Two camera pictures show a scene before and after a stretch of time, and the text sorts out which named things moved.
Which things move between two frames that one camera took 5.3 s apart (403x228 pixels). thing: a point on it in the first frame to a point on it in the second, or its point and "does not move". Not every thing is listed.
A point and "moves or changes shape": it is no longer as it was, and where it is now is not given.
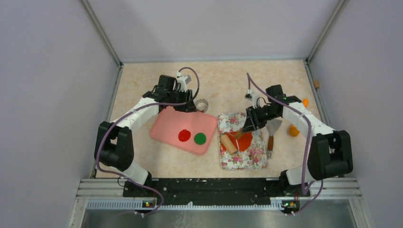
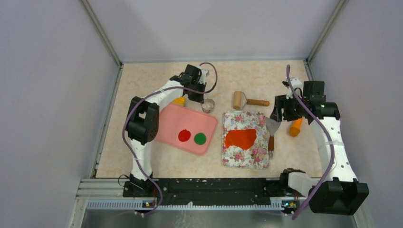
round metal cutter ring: [201, 105] moves or changes shape
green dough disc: [200, 138] does not move
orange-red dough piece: [242, 143] moves or changes shape
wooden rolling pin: [228, 144] to [240, 100]
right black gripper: [253, 122] to [282, 102]
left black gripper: [188, 108] to [198, 99]
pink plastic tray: [168, 122] does not move
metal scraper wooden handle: [272, 126] does not move
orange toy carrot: [293, 130] does not move
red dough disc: [184, 135] does not move
